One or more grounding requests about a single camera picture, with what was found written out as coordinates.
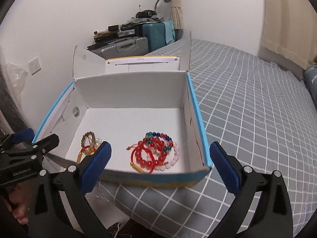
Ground brown wooden bead bracelet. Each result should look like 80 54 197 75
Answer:
80 131 97 152

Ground white pearl beads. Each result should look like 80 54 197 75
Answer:
89 138 102 151

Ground pink bead bracelet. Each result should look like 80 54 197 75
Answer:
145 141 181 172

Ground multicolour glass bead bracelet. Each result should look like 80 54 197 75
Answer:
143 131 174 153

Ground red bead bracelet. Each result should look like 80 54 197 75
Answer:
134 137 169 169

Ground person's left hand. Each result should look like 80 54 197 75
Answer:
2 180 35 225

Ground grey checked bed sheet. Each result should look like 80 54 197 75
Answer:
97 39 316 237

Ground blue orange cardboard box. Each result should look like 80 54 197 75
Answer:
34 34 213 187

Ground black electronics stack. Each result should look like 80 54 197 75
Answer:
87 24 135 51

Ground grey hard case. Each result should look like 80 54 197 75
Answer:
91 36 149 59

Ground blue lettered pillow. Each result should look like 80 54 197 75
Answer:
304 64 317 102

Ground teal suitcase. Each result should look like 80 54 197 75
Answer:
134 22 167 52

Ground light blue cloth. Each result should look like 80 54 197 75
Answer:
163 21 176 45

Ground tied beige curtain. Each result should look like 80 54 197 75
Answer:
171 0 184 30

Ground white wall socket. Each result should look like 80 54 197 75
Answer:
28 57 41 75

